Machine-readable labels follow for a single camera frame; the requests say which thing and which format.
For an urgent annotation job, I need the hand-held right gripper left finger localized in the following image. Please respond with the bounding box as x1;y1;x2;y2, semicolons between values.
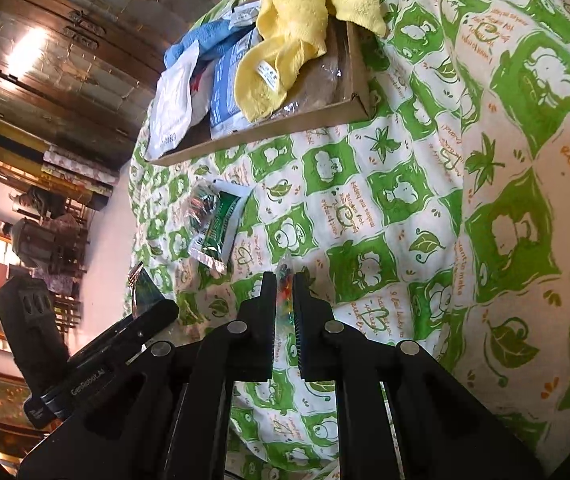
18;271;278;480

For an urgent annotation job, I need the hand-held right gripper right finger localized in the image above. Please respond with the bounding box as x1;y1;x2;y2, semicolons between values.
292;271;546;480

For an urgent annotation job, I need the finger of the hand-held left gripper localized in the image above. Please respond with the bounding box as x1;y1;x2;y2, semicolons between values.
68;299;181;362

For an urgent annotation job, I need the dark green packet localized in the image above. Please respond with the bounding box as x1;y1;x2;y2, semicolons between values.
126;262;166;318

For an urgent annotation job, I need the colourful beads packet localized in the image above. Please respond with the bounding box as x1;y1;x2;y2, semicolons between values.
274;255;297;306

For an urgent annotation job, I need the cardboard box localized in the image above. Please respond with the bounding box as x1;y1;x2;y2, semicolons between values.
147;0;372;167

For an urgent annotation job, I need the blue and white packet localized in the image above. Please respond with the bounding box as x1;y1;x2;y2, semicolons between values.
209;30;266;138

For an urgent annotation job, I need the white printed packet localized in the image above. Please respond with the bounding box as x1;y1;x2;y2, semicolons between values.
144;40;202;161

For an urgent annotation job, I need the yellow towel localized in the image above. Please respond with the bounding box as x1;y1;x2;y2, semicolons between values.
234;0;388;123

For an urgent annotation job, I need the blue cloth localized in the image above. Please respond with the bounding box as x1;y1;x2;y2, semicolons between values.
164;20;256;68

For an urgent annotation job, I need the cluttered wooden shelf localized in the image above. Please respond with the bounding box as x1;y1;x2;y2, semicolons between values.
0;185;97;346

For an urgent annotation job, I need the green and white sachet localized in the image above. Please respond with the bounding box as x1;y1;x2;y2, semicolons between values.
192;179;258;276

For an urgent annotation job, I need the clear crinkly wrapper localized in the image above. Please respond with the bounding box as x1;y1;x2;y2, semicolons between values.
187;182;221;233

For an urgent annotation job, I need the patterned long box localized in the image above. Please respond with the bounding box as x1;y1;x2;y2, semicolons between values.
42;144;121;187

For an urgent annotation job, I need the green and white printed blanket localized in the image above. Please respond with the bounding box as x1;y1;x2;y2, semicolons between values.
125;0;570;480

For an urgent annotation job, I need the clear plastic bag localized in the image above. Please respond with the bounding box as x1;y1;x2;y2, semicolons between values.
265;25;353;116

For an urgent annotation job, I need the wooden wardrobe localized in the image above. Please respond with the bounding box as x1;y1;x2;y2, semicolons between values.
0;0;246;168

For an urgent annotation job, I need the small white sachet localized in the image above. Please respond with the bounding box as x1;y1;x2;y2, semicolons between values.
227;2;267;28

